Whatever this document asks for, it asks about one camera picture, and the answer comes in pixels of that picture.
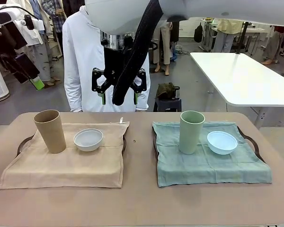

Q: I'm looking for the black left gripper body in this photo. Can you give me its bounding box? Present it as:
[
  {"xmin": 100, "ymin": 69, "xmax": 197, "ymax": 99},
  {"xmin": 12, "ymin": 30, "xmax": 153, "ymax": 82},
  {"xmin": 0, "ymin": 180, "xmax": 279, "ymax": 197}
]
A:
[{"xmin": 0, "ymin": 25, "xmax": 28, "ymax": 57}]

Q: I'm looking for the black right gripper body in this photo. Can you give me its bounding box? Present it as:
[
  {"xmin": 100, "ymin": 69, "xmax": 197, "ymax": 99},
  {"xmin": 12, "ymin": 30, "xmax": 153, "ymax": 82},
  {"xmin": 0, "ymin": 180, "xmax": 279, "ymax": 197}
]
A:
[{"xmin": 103, "ymin": 35, "xmax": 135, "ymax": 87}]

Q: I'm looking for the white bowl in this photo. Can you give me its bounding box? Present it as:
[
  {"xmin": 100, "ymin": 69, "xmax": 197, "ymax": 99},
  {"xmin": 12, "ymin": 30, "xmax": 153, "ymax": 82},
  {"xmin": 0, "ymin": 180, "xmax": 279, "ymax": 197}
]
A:
[{"xmin": 73, "ymin": 128, "xmax": 104, "ymax": 152}]

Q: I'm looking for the tall beige cup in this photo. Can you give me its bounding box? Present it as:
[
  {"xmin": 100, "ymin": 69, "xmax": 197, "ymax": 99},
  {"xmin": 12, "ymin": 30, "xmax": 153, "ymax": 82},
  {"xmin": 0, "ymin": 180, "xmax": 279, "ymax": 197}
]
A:
[{"xmin": 33, "ymin": 109, "xmax": 67, "ymax": 154}]

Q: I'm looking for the tall green cup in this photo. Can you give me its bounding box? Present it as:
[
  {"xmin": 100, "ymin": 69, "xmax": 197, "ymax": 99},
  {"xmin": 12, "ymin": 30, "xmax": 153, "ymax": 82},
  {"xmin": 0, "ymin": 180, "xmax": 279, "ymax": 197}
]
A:
[{"xmin": 178, "ymin": 110, "xmax": 206, "ymax": 155}]

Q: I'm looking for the beige cloth mat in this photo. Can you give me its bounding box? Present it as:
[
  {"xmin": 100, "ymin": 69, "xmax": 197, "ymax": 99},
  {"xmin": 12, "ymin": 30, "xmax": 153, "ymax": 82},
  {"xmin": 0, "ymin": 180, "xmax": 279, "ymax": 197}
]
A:
[{"xmin": 0, "ymin": 117, "xmax": 131, "ymax": 190}]

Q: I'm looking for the light blue bowl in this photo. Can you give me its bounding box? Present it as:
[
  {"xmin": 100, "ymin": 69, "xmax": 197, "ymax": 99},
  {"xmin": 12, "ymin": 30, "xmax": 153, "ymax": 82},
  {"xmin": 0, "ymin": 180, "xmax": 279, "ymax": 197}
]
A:
[{"xmin": 207, "ymin": 131, "xmax": 239, "ymax": 156}]

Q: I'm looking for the green cloth mat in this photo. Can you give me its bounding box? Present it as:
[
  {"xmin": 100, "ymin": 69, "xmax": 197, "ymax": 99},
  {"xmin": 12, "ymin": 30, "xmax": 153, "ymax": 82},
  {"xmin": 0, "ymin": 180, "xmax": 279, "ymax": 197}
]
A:
[{"xmin": 152, "ymin": 121, "xmax": 273, "ymax": 188}]

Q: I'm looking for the person's left forearm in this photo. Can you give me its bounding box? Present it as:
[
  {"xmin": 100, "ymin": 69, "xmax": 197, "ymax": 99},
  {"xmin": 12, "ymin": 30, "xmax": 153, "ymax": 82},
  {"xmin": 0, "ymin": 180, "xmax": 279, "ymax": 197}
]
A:
[{"xmin": 135, "ymin": 89, "xmax": 150, "ymax": 112}]

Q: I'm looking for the person's right forearm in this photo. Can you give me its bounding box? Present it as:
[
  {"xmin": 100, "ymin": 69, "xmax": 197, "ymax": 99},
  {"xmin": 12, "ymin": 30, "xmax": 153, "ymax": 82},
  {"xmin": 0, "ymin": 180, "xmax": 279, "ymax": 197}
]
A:
[{"xmin": 64, "ymin": 77, "xmax": 84, "ymax": 113}]

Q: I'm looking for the dark brown serving tray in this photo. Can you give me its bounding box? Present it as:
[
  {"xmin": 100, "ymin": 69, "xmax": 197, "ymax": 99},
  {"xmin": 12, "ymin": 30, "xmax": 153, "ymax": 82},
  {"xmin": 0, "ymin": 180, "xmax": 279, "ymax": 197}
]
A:
[
  {"xmin": 152, "ymin": 124, "xmax": 266, "ymax": 164},
  {"xmin": 17, "ymin": 131, "xmax": 128, "ymax": 157}
]

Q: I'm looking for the olive green bag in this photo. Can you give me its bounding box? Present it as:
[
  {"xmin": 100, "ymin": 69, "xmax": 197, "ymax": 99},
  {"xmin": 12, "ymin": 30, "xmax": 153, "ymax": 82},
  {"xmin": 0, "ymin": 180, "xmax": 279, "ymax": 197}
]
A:
[{"xmin": 156, "ymin": 82, "xmax": 176, "ymax": 100}]

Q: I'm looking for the person in white jacket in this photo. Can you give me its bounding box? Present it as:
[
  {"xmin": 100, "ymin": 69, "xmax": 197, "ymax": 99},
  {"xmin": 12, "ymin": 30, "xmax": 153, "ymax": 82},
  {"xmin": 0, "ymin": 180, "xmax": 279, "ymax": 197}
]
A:
[{"xmin": 62, "ymin": 5, "xmax": 151, "ymax": 113}]

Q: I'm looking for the mannequin in white shirt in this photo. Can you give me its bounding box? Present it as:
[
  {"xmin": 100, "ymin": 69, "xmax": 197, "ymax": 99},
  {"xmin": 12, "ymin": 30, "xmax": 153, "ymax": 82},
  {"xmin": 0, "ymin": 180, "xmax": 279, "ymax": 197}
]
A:
[{"xmin": 14, "ymin": 0, "xmax": 62, "ymax": 86}]

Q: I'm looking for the dark plastic stool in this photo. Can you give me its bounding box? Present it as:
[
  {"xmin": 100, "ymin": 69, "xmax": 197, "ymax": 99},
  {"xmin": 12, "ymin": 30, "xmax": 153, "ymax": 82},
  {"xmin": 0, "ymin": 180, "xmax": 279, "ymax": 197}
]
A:
[{"xmin": 153, "ymin": 97, "xmax": 183, "ymax": 113}]

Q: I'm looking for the mannequin in beige trousers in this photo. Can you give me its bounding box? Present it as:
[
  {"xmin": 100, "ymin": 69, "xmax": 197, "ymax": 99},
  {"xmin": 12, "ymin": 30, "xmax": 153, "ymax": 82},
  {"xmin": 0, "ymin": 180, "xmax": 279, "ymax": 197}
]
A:
[{"xmin": 152, "ymin": 21, "xmax": 181, "ymax": 77}]

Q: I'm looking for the mannequin in plaid shirt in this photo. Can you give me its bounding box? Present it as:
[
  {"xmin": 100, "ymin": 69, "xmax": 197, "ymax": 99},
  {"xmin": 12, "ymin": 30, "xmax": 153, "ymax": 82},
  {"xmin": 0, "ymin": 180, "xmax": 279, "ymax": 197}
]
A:
[{"xmin": 41, "ymin": 0, "xmax": 67, "ymax": 61}]

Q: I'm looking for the mannequin in dark patterned shirt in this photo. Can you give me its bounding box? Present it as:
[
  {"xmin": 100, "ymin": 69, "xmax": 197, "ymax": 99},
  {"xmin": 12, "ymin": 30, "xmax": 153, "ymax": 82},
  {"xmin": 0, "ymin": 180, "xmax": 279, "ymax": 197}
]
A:
[{"xmin": 61, "ymin": 0, "xmax": 86, "ymax": 17}]

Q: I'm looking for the black backpack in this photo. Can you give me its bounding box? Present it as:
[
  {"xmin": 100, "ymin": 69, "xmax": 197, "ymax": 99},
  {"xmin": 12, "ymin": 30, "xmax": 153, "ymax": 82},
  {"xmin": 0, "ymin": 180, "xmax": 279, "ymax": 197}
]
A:
[{"xmin": 194, "ymin": 22, "xmax": 204, "ymax": 44}]

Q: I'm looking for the large white table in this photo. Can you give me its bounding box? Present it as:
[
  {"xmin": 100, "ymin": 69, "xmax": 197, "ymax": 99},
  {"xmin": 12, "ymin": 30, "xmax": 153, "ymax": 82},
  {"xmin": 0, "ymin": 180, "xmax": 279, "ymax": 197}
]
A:
[{"xmin": 189, "ymin": 52, "xmax": 284, "ymax": 130}]

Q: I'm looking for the mannequin in yellow shirt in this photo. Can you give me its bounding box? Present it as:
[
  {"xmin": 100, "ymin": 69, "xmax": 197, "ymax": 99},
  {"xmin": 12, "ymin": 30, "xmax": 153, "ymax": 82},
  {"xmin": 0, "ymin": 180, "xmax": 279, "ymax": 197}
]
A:
[{"xmin": 213, "ymin": 18, "xmax": 243, "ymax": 53}]

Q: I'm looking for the black stand pole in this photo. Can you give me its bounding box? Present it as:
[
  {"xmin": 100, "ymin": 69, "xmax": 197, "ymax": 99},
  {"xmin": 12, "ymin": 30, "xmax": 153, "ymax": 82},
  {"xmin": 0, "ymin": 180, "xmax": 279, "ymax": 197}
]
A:
[{"xmin": 235, "ymin": 21, "xmax": 251, "ymax": 54}]

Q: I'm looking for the mannequin in dark red garment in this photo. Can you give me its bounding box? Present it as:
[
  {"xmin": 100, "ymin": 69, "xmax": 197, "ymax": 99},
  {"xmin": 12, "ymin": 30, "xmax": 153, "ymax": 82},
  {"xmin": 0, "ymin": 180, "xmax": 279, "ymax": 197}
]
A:
[{"xmin": 262, "ymin": 24, "xmax": 284, "ymax": 66}]

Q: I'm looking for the black braided cable sleeve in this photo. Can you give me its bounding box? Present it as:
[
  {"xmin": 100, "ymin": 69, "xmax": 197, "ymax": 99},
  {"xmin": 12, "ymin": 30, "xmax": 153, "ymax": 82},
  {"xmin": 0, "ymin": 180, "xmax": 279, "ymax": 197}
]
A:
[{"xmin": 112, "ymin": 0, "xmax": 163, "ymax": 106}]

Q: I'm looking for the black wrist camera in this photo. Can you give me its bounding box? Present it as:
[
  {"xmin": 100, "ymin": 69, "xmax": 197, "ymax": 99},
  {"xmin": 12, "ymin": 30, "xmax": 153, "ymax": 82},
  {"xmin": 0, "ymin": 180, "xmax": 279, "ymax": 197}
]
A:
[{"xmin": 24, "ymin": 14, "xmax": 36, "ymax": 30}]

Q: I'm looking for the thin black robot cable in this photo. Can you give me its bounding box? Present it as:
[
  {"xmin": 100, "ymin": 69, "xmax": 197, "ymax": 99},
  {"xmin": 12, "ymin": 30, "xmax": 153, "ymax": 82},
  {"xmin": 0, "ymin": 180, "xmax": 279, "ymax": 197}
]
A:
[{"xmin": 0, "ymin": 5, "xmax": 39, "ymax": 20}]

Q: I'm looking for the white frame workbench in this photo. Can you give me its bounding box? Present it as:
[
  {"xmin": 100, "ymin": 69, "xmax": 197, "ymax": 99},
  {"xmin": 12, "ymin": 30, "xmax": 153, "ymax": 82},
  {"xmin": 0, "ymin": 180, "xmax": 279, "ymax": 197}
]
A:
[{"xmin": 199, "ymin": 17, "xmax": 220, "ymax": 52}]

